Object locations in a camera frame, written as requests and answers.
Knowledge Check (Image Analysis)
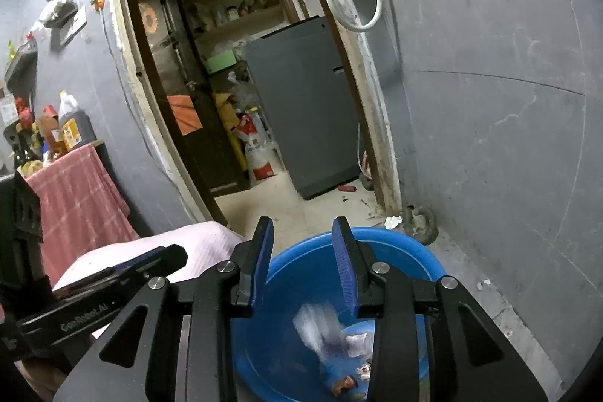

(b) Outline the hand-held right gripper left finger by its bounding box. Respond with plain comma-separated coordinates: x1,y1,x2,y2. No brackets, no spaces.
52,216,275,402

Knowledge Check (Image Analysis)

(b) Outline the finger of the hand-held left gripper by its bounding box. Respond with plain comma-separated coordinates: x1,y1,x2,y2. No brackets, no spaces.
106,272,152,307
53,243,189,297

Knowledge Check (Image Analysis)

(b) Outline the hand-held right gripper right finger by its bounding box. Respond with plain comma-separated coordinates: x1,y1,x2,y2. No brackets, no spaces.
332,216,550,402

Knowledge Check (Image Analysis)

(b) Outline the blue plastic basin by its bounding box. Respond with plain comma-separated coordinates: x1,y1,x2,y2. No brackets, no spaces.
231,228,446,402

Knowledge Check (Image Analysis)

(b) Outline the white wrapper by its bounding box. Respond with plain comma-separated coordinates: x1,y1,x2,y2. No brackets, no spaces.
293,302,347,361

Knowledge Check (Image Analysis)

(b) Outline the red brown wrapper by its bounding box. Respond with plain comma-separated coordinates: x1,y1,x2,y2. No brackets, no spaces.
332,376,360,396

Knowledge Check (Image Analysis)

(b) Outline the pink checked cloth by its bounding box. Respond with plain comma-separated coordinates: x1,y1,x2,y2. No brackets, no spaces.
26,145,131,286

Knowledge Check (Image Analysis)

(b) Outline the red brown bottle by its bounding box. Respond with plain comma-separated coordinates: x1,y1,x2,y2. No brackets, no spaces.
40,106,67,159

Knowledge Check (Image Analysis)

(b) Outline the red white bag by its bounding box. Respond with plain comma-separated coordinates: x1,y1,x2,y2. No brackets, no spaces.
233,107,277,181

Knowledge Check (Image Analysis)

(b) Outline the oil jug yellow label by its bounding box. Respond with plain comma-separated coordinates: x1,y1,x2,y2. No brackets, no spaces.
57,90,96,151

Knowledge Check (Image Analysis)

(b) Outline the orange cloth on door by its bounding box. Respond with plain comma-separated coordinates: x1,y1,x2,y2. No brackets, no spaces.
167,96,204,136

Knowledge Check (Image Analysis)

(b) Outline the yellow bag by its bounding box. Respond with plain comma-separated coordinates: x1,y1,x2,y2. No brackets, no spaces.
214,93,248,172

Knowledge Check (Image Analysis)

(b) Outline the grey washing machine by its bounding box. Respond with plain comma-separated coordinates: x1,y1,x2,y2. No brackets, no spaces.
244,16,374,201

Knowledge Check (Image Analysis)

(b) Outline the dark wooden door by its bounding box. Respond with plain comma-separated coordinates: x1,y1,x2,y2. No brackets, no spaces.
132,0,250,196

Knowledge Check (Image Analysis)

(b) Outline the green plastic container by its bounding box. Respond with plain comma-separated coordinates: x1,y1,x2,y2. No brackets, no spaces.
206,51,237,76

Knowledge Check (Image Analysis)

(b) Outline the sunflower decoration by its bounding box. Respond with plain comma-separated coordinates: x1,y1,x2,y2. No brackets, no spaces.
139,4,159,34

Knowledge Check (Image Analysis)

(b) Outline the hanging plastic bag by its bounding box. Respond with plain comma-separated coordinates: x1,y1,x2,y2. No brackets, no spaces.
38,0,79,29

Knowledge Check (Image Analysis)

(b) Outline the coiled grey hose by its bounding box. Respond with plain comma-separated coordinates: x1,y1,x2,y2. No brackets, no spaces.
400,204,440,245

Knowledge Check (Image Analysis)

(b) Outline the wooden door frame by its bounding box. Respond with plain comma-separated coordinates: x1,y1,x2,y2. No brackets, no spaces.
106,0,402,234

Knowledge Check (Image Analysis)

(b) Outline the wall switch plate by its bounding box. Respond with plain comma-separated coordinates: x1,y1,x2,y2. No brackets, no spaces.
49,5,88,50

